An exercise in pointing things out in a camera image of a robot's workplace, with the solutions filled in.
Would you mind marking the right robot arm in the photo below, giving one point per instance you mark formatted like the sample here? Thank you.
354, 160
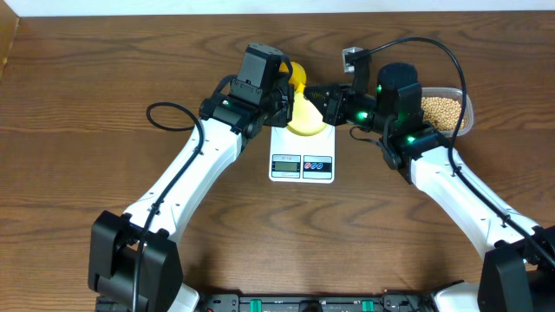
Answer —
517, 254

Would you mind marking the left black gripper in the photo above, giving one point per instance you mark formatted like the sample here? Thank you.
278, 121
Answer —
284, 115

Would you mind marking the clear container of soybeans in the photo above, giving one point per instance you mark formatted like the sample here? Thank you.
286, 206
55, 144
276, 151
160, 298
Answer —
442, 107

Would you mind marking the white digital kitchen scale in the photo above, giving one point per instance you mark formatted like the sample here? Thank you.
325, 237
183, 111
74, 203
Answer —
302, 159

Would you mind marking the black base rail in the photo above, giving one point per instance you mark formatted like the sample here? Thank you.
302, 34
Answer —
390, 301

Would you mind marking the yellow plastic bowl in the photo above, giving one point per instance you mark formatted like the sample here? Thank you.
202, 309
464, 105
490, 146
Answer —
306, 119

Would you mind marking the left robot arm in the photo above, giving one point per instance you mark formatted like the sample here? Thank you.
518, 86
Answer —
134, 262

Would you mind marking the yellow measuring scoop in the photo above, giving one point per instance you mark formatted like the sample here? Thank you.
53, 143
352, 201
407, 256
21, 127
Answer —
291, 83

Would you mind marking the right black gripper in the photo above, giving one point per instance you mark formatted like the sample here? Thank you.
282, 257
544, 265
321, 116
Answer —
317, 102

